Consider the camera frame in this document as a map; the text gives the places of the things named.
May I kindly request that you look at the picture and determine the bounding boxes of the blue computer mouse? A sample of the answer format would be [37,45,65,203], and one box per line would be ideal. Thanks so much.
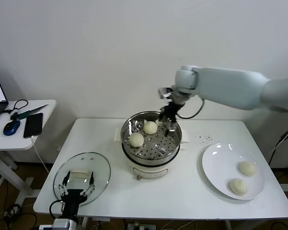
[2,120,21,137]

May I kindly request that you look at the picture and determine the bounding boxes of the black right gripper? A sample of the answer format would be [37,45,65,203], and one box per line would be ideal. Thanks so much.
[156,102,183,138]

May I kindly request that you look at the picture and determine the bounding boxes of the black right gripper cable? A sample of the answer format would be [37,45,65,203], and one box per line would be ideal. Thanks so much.
[175,98,205,120]

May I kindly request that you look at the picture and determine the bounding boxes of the black smartphone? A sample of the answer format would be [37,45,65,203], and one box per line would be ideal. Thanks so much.
[23,113,44,139]

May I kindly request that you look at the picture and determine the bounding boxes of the perforated steel steamer basket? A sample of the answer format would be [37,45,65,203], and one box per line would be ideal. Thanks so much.
[120,110,182,166]

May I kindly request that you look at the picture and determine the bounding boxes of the round glass pot lid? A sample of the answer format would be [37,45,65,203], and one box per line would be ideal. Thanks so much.
[53,151,111,207]

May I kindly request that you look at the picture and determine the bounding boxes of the floor power strip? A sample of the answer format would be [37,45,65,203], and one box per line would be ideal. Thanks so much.
[127,222,156,230]

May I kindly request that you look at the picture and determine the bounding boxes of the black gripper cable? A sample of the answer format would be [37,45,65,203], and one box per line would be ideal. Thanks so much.
[175,98,205,120]
[49,200,65,219]

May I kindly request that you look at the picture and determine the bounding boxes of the white electric pot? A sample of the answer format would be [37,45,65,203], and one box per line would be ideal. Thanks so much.
[113,128,190,181]

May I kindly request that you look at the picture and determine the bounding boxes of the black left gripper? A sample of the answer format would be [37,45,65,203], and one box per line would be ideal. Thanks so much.
[58,171,96,218]

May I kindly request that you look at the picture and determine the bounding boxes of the white charging cable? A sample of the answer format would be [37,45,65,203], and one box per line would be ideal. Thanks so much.
[30,135,50,173]

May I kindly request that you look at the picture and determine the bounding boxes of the large white plate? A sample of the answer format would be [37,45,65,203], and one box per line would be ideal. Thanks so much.
[201,143,265,201]

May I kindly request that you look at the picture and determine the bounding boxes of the white side table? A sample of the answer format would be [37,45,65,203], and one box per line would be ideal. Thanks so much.
[0,100,57,204]

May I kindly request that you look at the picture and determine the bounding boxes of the black floor cables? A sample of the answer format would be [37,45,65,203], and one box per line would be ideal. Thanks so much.
[2,203,39,230]

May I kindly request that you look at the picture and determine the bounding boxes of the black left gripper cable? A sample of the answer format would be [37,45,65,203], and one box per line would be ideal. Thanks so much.
[49,200,65,219]

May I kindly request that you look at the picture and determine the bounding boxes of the dark green flat tool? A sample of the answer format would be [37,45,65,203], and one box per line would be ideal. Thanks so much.
[10,104,49,121]

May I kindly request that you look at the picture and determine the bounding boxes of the white steamed baozi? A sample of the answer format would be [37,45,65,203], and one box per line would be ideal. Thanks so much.
[238,161,257,177]
[143,121,158,135]
[228,178,249,195]
[129,133,144,148]

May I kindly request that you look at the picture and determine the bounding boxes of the black wall cable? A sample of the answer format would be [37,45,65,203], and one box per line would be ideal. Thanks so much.
[266,123,288,163]

